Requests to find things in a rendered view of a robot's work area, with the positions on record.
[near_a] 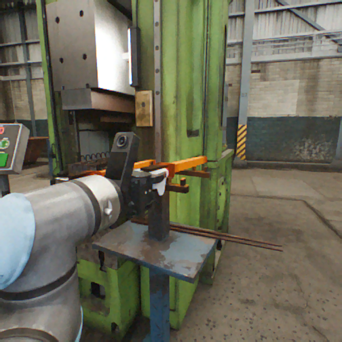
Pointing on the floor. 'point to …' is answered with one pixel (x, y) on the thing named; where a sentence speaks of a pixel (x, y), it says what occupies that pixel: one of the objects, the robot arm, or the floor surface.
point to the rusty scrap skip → (34, 149)
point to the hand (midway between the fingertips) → (161, 168)
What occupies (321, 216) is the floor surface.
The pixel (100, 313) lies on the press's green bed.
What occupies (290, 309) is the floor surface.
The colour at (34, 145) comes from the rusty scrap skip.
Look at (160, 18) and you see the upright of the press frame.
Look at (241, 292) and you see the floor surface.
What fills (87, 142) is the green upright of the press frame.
